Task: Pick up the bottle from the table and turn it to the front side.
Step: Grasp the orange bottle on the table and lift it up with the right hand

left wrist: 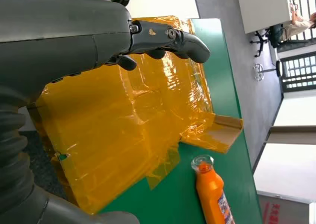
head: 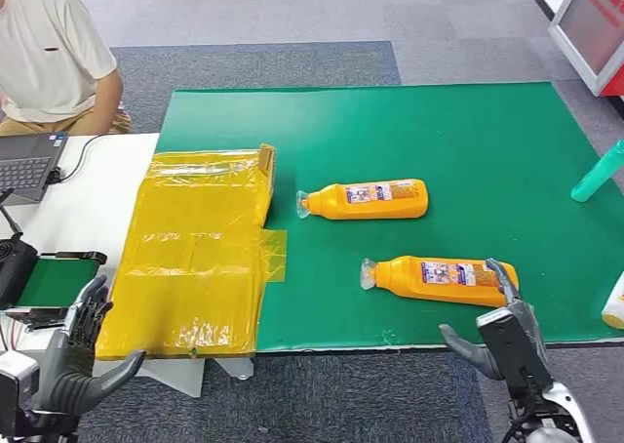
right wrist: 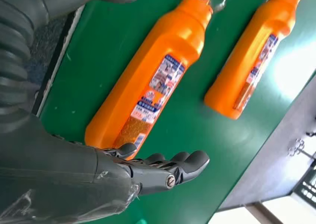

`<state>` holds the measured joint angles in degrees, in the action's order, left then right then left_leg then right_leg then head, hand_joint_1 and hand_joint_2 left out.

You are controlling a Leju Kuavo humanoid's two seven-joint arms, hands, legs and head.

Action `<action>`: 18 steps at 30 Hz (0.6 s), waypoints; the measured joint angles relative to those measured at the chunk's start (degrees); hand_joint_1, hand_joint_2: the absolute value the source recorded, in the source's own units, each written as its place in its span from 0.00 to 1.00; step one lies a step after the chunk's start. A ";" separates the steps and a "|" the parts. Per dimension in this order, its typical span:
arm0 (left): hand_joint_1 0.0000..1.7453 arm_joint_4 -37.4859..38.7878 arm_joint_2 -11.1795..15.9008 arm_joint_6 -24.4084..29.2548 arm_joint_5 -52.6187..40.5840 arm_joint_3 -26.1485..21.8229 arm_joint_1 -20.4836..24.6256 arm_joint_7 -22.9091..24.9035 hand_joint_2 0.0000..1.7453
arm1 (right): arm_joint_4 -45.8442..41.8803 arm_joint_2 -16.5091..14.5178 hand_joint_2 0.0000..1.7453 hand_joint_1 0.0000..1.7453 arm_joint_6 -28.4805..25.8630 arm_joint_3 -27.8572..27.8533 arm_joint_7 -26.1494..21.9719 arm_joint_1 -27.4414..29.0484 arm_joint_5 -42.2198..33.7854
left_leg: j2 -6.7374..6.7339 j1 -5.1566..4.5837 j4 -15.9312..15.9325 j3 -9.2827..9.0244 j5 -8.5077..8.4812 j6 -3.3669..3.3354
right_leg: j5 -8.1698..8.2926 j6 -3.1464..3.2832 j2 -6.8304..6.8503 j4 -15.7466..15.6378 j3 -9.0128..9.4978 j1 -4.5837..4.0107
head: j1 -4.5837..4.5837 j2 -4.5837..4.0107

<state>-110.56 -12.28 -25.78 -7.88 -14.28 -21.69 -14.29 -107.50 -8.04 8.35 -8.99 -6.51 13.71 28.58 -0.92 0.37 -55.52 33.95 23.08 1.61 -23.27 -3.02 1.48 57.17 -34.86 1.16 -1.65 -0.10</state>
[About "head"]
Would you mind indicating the white bottle with yellow base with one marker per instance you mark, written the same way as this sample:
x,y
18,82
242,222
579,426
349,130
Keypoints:
x,y
616,307

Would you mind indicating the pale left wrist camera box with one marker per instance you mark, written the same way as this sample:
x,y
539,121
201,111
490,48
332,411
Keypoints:
x,y
16,388

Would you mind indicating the teal plastic bottle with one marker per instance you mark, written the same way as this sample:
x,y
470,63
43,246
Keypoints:
x,y
597,176

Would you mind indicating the black fan box device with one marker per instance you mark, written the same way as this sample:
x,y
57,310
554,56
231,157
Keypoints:
x,y
16,265

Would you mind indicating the small green belt conveyor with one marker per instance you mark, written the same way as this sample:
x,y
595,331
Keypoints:
x,y
53,281

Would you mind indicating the white table support bracket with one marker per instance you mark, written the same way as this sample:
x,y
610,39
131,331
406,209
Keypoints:
x,y
180,372

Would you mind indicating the grey laptop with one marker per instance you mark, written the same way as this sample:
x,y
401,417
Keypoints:
x,y
24,165

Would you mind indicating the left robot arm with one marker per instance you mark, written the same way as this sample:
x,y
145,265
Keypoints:
x,y
44,427

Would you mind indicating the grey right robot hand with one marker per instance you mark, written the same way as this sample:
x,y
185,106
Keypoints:
x,y
517,349

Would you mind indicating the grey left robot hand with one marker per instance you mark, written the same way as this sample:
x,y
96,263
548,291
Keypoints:
x,y
73,369

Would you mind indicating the person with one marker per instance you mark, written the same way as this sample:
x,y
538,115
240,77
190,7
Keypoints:
x,y
44,39

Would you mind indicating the orange bottle with label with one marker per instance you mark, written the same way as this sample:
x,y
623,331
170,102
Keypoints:
x,y
414,281
370,204

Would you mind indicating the white framed sign board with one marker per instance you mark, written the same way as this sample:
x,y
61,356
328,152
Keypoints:
x,y
590,26

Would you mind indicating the green table mat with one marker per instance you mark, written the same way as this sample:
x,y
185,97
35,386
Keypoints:
x,y
438,136

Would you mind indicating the yellow plastic wrapped box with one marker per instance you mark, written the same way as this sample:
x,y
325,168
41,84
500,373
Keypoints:
x,y
195,246

